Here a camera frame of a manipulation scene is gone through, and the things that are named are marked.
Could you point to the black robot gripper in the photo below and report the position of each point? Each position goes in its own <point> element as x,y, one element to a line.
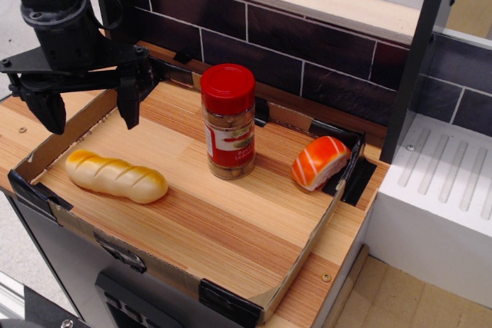
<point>73,55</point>

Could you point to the basil leaves bottle red lid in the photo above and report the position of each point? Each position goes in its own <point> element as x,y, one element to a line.
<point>228,107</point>

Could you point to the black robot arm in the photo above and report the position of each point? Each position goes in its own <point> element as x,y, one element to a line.
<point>74,55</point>

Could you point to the toy bread loaf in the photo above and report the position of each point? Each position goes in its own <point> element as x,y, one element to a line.
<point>115,177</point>

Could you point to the toy salmon nigiri sushi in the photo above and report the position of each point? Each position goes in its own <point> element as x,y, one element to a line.
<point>319,161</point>

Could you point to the brass screw front right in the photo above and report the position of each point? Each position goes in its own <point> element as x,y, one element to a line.
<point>326,277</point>

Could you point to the white toy sink unit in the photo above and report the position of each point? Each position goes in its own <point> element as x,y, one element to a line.
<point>432,215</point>

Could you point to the black vertical post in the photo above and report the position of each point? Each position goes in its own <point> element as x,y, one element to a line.
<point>400,117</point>

